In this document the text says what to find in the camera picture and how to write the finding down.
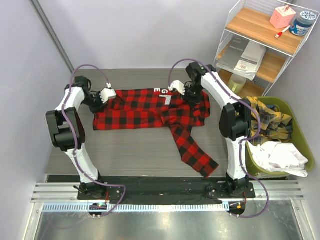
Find white shirt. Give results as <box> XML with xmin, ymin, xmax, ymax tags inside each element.
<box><xmin>248</xmin><ymin>141</ymin><xmax>308</xmax><ymax>178</ymax></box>

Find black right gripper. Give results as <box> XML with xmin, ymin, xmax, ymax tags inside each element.
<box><xmin>179</xmin><ymin>83</ymin><xmax>204</xmax><ymax>109</ymax></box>

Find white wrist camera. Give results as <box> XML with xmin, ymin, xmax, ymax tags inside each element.
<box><xmin>168</xmin><ymin>80</ymin><xmax>186</xmax><ymax>96</ymax></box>
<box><xmin>99</xmin><ymin>88</ymin><xmax>117</xmax><ymax>104</ymax></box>

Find yellow plaid shirt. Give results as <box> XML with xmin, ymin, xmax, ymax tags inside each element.
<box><xmin>245</xmin><ymin>96</ymin><xmax>293</xmax><ymax>146</ymax></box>

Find yellow green plastic cup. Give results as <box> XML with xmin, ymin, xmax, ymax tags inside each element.
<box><xmin>227</xmin><ymin>73</ymin><xmax>247</xmax><ymax>94</ymax></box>

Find blue lidded jar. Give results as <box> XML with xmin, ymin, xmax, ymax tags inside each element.
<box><xmin>289</xmin><ymin>11</ymin><xmax>317</xmax><ymax>37</ymax></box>

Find red black plaid shirt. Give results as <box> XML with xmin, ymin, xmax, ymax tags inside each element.
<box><xmin>92</xmin><ymin>88</ymin><xmax>219</xmax><ymax>178</ymax></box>

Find red white marker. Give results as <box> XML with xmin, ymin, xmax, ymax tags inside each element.
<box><xmin>274</xmin><ymin>25</ymin><xmax>291</xmax><ymax>39</ymax></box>

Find white slotted cable duct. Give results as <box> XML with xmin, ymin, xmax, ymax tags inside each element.
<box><xmin>42</xmin><ymin>201</ymin><xmax>230</xmax><ymax>213</ymax></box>

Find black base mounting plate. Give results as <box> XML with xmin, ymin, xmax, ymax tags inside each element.
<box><xmin>46</xmin><ymin>174</ymin><xmax>256</xmax><ymax>218</ymax></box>

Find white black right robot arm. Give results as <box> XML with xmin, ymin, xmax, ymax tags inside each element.
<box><xmin>183</xmin><ymin>62</ymin><xmax>251</xmax><ymax>198</ymax></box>

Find aluminium rail frame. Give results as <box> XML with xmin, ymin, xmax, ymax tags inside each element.
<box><xmin>24</xmin><ymin>175</ymin><xmax>316</xmax><ymax>240</ymax></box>

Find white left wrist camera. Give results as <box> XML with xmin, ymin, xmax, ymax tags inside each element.
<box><xmin>99</xmin><ymin>88</ymin><xmax>117</xmax><ymax>104</ymax></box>

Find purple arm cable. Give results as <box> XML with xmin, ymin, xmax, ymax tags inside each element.
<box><xmin>49</xmin><ymin>64</ymin><xmax>127</xmax><ymax>230</ymax></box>
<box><xmin>167</xmin><ymin>58</ymin><xmax>270</xmax><ymax>219</ymax></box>

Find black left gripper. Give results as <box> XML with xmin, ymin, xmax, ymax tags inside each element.
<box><xmin>81</xmin><ymin>91</ymin><xmax>108</xmax><ymax>115</ymax></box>

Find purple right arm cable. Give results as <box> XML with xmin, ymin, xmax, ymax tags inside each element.
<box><xmin>167</xmin><ymin>58</ymin><xmax>270</xmax><ymax>219</ymax></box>

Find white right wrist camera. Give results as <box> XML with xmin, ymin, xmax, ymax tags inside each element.
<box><xmin>168</xmin><ymin>80</ymin><xmax>186</xmax><ymax>96</ymax></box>

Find grey booklets stack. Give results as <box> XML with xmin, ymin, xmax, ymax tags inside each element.
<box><xmin>216</xmin><ymin>36</ymin><xmax>267</xmax><ymax>81</ymax></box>

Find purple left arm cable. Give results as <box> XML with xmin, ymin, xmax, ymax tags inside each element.
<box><xmin>49</xmin><ymin>64</ymin><xmax>127</xmax><ymax>230</ymax></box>

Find green laundry basket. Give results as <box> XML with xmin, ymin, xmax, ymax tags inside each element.
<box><xmin>246</xmin><ymin>96</ymin><xmax>315</xmax><ymax>179</ymax></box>

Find pink cube box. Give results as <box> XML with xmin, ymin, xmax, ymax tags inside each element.
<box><xmin>269</xmin><ymin>5</ymin><xmax>296</xmax><ymax>29</ymax></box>

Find white wire wooden shelf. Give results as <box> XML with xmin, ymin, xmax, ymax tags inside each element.
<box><xmin>210</xmin><ymin>0</ymin><xmax>320</xmax><ymax>101</ymax></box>

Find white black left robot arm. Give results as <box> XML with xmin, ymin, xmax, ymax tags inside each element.
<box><xmin>45</xmin><ymin>76</ymin><xmax>107</xmax><ymax>200</ymax></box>

